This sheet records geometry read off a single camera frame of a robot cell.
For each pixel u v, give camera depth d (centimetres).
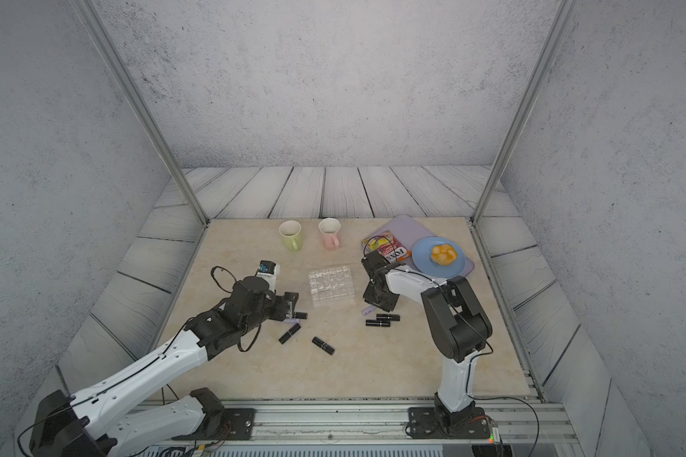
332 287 98
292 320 72
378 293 81
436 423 66
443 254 105
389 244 108
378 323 91
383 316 91
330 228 107
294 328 89
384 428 73
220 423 67
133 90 84
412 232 119
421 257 109
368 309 93
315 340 87
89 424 40
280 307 68
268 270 68
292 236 105
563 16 71
